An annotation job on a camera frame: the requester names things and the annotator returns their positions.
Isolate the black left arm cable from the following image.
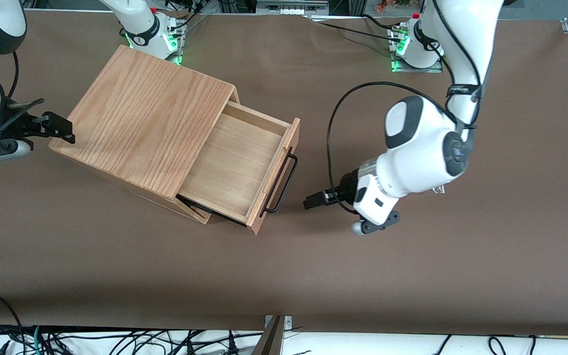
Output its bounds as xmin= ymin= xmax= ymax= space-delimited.
xmin=327 ymin=81 xmax=462 ymax=215

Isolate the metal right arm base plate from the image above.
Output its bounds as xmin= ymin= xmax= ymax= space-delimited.
xmin=166 ymin=20 xmax=186 ymax=66

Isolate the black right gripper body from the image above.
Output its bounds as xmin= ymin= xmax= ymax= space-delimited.
xmin=0 ymin=105 xmax=32 ymax=149

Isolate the brown table cover sheet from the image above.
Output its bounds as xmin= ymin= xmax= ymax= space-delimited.
xmin=0 ymin=10 xmax=568 ymax=337

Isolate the light wooden drawer cabinet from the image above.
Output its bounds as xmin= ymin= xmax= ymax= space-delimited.
xmin=49 ymin=44 xmax=240 ymax=225

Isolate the black cable tangle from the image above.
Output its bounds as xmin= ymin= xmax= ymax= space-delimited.
xmin=0 ymin=323 xmax=266 ymax=355

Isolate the metal clamp bracket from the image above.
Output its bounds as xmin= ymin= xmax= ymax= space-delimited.
xmin=251 ymin=315 xmax=293 ymax=355

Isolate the black cable to arm base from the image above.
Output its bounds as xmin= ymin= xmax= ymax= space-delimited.
xmin=314 ymin=14 xmax=405 ymax=43

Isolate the light wooden drawer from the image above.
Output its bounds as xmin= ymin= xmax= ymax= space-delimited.
xmin=178 ymin=101 xmax=301 ymax=236

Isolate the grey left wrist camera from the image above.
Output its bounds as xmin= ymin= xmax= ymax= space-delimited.
xmin=352 ymin=211 xmax=401 ymax=236

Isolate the black curled cable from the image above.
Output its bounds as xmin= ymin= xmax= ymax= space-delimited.
xmin=487 ymin=334 xmax=537 ymax=355

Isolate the black metal drawer handle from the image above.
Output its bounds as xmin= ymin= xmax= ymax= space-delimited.
xmin=260 ymin=147 xmax=298 ymax=218

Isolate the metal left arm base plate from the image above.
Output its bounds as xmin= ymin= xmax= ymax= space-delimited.
xmin=390 ymin=27 xmax=444 ymax=73

